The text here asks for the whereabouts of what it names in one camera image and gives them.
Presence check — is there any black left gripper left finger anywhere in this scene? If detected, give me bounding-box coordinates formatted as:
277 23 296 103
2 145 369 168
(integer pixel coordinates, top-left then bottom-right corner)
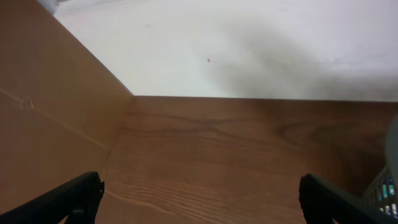
1 171 104 224

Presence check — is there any grey plastic basket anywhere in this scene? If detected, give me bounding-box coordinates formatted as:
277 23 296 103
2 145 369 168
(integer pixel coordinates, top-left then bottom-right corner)
363 117 397 219

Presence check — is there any brown cardboard box left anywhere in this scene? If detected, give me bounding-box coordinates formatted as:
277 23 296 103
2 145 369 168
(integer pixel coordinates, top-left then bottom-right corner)
1 1 132 212

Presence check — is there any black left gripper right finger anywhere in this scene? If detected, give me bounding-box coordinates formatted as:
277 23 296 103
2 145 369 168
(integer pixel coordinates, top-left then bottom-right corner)
298 174 397 224

